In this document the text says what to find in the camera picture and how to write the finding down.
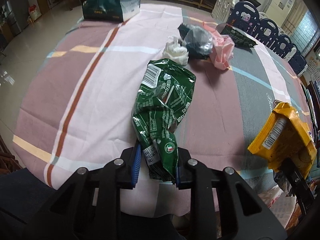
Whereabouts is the white plastic trash bag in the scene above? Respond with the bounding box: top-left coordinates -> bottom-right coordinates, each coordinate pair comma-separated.
258,185 -> 297,228

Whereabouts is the green chip bag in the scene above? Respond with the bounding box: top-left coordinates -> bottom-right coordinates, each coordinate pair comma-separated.
132,59 -> 196,184

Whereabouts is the pink crumpled plastic bag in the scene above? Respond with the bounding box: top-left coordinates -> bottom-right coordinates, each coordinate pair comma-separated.
202,22 -> 235,70

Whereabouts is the dark green snack packet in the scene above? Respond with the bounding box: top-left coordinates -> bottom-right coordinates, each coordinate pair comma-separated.
217,23 -> 257,48

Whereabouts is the plaid pink grey tablecloth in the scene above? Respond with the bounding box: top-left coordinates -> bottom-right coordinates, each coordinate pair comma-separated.
12,0 -> 318,221

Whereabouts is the grey crumpled plastic bag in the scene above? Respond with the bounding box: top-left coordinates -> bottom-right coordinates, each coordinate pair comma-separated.
178,23 -> 213,60

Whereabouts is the yellow snack wrapper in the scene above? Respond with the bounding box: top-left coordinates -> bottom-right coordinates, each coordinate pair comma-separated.
248,102 -> 317,178

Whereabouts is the navy plastic chair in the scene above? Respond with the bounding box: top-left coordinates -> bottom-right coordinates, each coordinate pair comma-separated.
253,18 -> 279,48
227,1 -> 260,36
273,34 -> 293,59

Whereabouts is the dark green gift bag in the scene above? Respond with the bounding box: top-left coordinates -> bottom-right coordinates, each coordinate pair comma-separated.
82,0 -> 140,22

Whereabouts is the white crumpled plastic bag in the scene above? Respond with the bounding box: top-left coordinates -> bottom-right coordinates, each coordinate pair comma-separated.
162,36 -> 189,66

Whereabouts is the white plastic chair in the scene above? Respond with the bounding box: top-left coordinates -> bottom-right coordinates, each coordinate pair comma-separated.
211,0 -> 239,22

